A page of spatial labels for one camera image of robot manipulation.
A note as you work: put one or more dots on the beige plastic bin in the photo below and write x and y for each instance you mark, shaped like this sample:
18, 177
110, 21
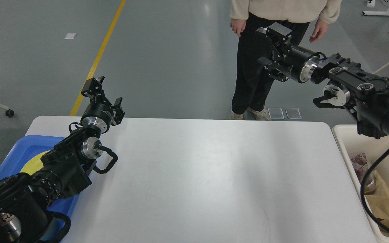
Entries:
351, 144

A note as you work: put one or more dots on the person's hand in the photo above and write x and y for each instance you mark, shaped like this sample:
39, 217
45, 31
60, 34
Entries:
238, 26

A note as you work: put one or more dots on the person in black trousers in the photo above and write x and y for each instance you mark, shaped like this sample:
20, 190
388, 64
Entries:
252, 82

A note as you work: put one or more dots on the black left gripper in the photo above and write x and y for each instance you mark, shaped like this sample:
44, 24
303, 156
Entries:
100, 114

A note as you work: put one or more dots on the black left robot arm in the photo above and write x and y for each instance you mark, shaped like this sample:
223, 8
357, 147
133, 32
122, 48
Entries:
25, 199

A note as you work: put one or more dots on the brown paper bag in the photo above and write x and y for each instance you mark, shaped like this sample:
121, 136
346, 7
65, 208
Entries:
378, 198

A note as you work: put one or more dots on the yellow plastic plate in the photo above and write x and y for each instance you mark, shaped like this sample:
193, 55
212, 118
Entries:
34, 164

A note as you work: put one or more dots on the aluminium foil tray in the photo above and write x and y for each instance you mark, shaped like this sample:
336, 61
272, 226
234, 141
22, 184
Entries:
370, 182

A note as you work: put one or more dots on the person's other hand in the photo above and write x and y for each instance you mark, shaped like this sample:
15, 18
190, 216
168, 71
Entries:
321, 27

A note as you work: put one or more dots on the blue plastic tray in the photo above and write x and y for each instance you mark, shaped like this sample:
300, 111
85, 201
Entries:
23, 150

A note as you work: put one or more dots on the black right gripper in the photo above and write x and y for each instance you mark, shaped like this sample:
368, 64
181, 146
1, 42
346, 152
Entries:
298, 63

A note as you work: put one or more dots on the crushed red soda can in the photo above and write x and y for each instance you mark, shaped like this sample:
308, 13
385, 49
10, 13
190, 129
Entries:
360, 164

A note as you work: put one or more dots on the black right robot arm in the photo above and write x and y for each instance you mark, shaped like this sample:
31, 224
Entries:
364, 95

